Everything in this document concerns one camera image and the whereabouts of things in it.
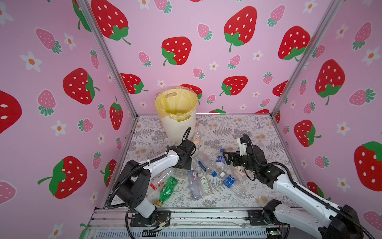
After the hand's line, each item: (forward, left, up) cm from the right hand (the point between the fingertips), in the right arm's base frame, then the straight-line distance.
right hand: (228, 152), depth 80 cm
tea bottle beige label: (-6, -7, -11) cm, 14 cm away
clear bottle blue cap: (0, +12, -16) cm, 20 cm away
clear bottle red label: (-17, +39, -13) cm, 44 cm away
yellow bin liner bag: (+35, +37, +4) cm, 51 cm away
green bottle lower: (-21, +32, -11) cm, 39 cm away
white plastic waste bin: (+12, +34, 0) cm, 36 cm away
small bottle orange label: (+15, +19, -11) cm, 27 cm away
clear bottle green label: (-14, +12, -12) cm, 22 cm away
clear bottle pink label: (-14, +18, -17) cm, 28 cm away
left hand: (-4, +24, -13) cm, 28 cm away
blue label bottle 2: (-12, -2, -12) cm, 17 cm away
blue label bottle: (0, +3, -11) cm, 11 cm away
